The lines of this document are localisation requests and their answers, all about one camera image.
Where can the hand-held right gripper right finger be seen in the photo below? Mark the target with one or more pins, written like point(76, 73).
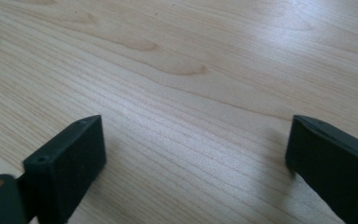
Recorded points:
point(332, 168)

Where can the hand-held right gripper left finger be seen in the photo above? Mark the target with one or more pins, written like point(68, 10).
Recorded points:
point(66, 165)

